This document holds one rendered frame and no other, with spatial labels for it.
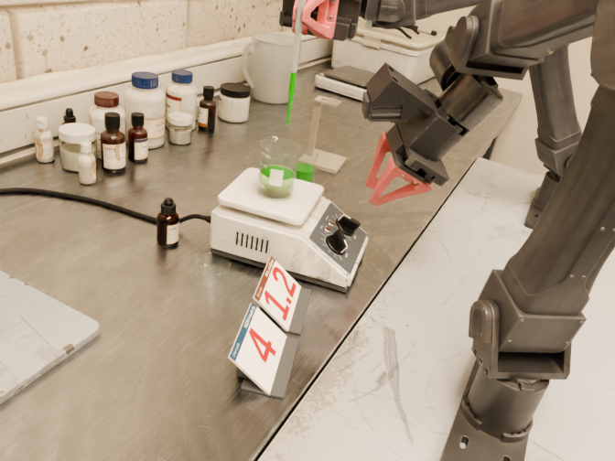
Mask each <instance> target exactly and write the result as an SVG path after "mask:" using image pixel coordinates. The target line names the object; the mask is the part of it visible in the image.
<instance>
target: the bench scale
mask: <svg viewBox="0 0 615 461"><path fill-rule="evenodd" d="M374 74H375V73H374V72H370V71H368V70H362V69H358V68H355V67H352V66H342V67H339V68H336V69H332V70H326V71H324V72H323V73H320V74H318V75H316V77H315V86H316V87H319V88H321V89H324V90H327V91H333V92H336V93H338V94H341V95H344V96H348V97H351V98H353V99H356V100H359V101H362V96H363V92H364V91H366V90H367V89H366V84H367V82H368V81H369V80H370V79H371V78H372V77H373V75H374Z"/></svg>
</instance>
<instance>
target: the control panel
mask: <svg viewBox="0 0 615 461"><path fill-rule="evenodd" d="M343 214H344V213H343V212H341V211H340V210H339V209H338V208H337V207H336V206H335V205H334V204H332V203H331V202H330V203H329V205H328V207H327V208H326V210H325V212H324V213H323V215H322V217H321V218H320V220H319V222H318V224H317V225H316V227H315V229H314V230H313V231H312V233H311V234H310V236H309V238H310V240H311V241H313V242H314V243H315V244H316V245H317V246H318V247H319V248H320V249H321V250H322V251H323V252H324V253H326V254H327V255H328V256H329V257H330V258H331V259H332V260H333V261H335V262H336V263H337V264H338V265H339V266H340V267H342V268H343V269H344V270H345V271H346V272H347V273H349V274H351V271H352V269H353V267H354V264H355V263H356V260H357V258H358V256H359V253H360V251H361V247H362V245H363V243H364V241H365V238H366V236H367V234H366V233H365V232H364V231H363V230H362V229H361V228H360V227H359V228H358V229H357V230H355V231H354V234H353V235H352V236H348V235H345V234H344V236H345V238H346V241H347V243H348V245H349V247H348V248H347V249H346V252H345V253H344V254H343V255H338V254H336V253H335V252H333V251H332V250H331V249H330V248H329V246H328V245H327V243H326V238H327V237H328V236H329V235H332V234H333V233H334V232H335V231H336V230H337V229H338V226H337V224H336V219H337V218H340V217H341V216H342V215H343ZM330 220H332V221H333V222H334V225H331V224H330V223H329V221H330ZM326 227H329V228H330V231H328V230H326Z"/></svg>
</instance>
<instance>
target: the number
mask: <svg viewBox="0 0 615 461"><path fill-rule="evenodd" d="M282 336H283V334H282V333H281V332H280V331H279V330H278V329H277V328H276V327H275V326H274V325H273V324H272V323H271V322H270V321H269V320H268V319H267V318H266V317H265V316H264V315H263V314H262V313H261V312H260V311H259V310H258V309H257V308H256V310H255V312H254V316H253V319H252V321H251V324H250V326H249V328H248V331H247V333H246V336H245V338H244V341H243V344H242V346H241V349H240V351H239V354H238V357H237V359H236V360H237V361H239V362H240V363H241V364H242V365H243V366H244V367H245V368H246V369H247V370H248V371H249V372H250V373H251V374H252V375H254V376H255V378H256V379H258V380H259V381H260V382H261V383H262V384H263V385H264V386H265V387H266V388H267V385H268V382H269V379H270V376H271V373H272V369H273V367H274V364H275V358H276V355H277V351H278V349H279V346H280V343H281V339H282Z"/></svg>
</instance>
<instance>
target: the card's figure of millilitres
mask: <svg viewBox="0 0 615 461"><path fill-rule="evenodd" d="M297 286H298V284H297V283H296V282H295V281H294V280H293V279H292V278H291V277H290V276H289V275H288V274H287V273H286V272H285V271H284V270H283V269H282V268H281V267H280V265H279V264H278V263H277V262H275V263H274V266H273V268H272V271H271V273H270V275H269V278H268V280H267V283H266V285H265V288H264V291H263V293H262V296H261V298H260V300H261V301H262V302H263V303H264V304H265V305H266V306H267V307H268V308H269V309H270V310H271V311H272V312H273V313H274V314H275V315H276V316H277V317H278V318H279V319H280V320H281V321H282V322H283V323H284V324H285V325H286V322H287V320H288V316H289V313H290V310H291V306H292V304H293V301H294V297H295V294H296V291H297Z"/></svg>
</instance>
